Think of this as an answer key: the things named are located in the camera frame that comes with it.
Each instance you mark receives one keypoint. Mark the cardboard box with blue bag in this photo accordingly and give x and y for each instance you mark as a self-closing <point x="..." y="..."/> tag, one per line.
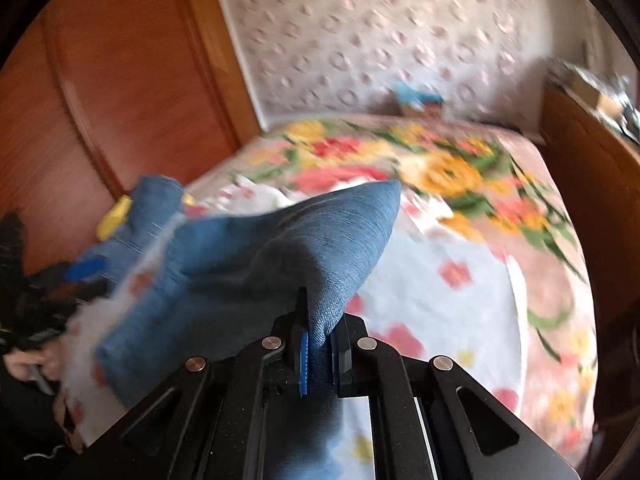
<point x="417" y="102"/>

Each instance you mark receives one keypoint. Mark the person's left hand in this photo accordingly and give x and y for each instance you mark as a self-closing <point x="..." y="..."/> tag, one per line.
<point x="25" y="365"/>

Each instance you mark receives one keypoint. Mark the yellow plush toy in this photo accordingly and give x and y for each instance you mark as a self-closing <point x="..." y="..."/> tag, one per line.
<point x="112" y="217"/>

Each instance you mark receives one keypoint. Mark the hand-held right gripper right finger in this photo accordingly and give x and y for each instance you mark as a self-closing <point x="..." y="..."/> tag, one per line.
<point x="336" y="360"/>

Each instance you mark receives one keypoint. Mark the floral blanket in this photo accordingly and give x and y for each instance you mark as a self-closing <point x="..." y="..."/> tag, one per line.
<point x="550" y="280"/>

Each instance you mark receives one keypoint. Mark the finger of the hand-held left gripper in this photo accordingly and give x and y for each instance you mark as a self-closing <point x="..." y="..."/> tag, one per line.
<point x="85" y="267"/>

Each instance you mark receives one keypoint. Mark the wooden wardrobe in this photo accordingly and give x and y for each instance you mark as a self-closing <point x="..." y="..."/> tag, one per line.
<point x="125" y="85"/>

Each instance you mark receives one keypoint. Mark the white strawberry print sheet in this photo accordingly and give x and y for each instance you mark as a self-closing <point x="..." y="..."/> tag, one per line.
<point x="450" y="320"/>

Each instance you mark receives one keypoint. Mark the blue denim pants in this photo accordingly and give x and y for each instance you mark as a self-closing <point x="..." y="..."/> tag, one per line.
<point x="250" y="260"/>

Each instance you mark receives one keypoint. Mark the circle pattern wall cloth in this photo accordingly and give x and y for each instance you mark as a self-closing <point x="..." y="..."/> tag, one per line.
<point x="400" y="35"/>

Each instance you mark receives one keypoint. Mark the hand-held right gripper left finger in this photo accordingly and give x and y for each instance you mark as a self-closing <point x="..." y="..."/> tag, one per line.
<point x="304" y="360"/>

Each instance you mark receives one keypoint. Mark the wooden cabinet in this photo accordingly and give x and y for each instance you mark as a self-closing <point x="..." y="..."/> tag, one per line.
<point x="590" y="185"/>

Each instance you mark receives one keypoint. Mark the open cardboard box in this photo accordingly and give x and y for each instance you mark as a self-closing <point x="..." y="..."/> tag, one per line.
<point x="597" y="92"/>

